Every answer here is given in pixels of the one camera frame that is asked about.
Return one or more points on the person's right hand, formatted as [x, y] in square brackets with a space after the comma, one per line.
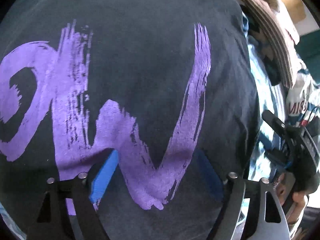
[299, 198]

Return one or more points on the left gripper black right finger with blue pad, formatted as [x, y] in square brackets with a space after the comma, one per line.
[265, 217]

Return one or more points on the patterned white garment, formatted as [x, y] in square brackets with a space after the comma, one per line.
[302, 101]

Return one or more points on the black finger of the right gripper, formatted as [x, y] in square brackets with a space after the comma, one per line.
[286, 133]

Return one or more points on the black t-shirt purple print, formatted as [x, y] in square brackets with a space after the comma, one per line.
[153, 99]

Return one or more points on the blue striped bed sheet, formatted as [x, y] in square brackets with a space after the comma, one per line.
[263, 163]

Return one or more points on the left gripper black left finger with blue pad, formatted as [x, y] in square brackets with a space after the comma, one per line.
[53, 219]

